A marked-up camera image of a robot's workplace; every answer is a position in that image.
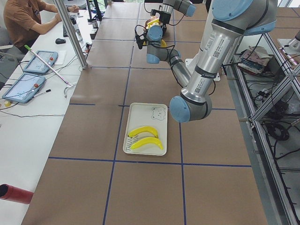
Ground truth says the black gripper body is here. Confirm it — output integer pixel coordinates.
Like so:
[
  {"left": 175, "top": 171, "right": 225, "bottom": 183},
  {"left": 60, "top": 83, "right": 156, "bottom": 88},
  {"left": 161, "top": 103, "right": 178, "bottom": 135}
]
[{"left": 159, "top": 12, "right": 171, "bottom": 24}]

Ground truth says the greenish yellow banana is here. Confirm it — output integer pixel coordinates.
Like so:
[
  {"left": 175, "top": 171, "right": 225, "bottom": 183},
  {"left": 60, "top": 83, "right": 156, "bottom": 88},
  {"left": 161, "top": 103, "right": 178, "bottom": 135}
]
[{"left": 130, "top": 137, "right": 164, "bottom": 150}]

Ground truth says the large yellow banana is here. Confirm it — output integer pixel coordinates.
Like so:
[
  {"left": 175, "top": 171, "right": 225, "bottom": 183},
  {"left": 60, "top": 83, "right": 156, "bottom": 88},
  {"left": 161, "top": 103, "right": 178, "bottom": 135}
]
[{"left": 143, "top": 39, "right": 167, "bottom": 47}]

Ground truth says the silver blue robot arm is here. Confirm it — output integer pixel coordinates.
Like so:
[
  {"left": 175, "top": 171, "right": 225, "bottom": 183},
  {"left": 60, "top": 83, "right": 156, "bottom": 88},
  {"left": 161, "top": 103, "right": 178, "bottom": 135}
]
[
  {"left": 146, "top": 0, "right": 278, "bottom": 122},
  {"left": 158, "top": 0, "right": 196, "bottom": 24}
]

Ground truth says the brown wicker basket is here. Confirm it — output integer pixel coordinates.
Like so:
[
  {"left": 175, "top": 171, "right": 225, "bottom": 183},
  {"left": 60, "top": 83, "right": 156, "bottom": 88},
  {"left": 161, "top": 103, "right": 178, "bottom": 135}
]
[{"left": 144, "top": 18, "right": 167, "bottom": 36}]

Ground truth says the steel cup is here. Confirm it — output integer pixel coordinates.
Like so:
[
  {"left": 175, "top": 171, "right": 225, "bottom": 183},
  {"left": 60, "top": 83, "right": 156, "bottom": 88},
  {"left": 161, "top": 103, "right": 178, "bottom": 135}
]
[{"left": 91, "top": 20, "right": 98, "bottom": 29}]

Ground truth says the white bear tray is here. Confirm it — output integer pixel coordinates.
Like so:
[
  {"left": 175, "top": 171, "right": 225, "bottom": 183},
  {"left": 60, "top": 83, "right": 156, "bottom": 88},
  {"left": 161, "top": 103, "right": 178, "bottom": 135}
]
[{"left": 123, "top": 103, "right": 168, "bottom": 156}]

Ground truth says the black computer mouse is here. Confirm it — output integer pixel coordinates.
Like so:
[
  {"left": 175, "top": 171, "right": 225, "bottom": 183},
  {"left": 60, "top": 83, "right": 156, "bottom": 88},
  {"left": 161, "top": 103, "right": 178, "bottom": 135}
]
[{"left": 55, "top": 38, "right": 66, "bottom": 45}]

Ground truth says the blue teach pendant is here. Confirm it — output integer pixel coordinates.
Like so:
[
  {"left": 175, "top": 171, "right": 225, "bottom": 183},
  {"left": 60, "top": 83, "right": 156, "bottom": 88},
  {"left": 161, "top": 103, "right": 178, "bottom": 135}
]
[
  {"left": 2, "top": 73, "right": 46, "bottom": 103},
  {"left": 23, "top": 50, "right": 58, "bottom": 75}
]

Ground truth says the seated person brown shirt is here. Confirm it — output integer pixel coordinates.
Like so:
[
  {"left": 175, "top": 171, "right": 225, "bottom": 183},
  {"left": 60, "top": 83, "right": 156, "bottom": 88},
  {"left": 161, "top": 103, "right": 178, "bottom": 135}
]
[{"left": 4, "top": 0, "right": 79, "bottom": 49}]

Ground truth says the red fire extinguisher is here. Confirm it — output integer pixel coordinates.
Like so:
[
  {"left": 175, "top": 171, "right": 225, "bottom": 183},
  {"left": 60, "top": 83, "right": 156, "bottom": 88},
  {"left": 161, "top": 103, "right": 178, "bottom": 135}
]
[{"left": 0, "top": 184, "right": 34, "bottom": 204}]

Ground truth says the aluminium frame post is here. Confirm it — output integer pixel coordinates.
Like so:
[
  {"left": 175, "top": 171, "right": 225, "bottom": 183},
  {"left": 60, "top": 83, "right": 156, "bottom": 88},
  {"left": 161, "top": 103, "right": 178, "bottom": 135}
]
[{"left": 53, "top": 0, "right": 88, "bottom": 69}]

